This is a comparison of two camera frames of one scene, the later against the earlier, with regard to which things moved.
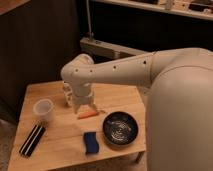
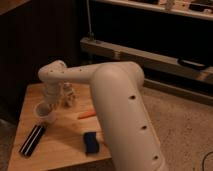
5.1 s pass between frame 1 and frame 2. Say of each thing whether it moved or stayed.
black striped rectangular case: stayed
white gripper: moved
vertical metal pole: stayed
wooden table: stayed
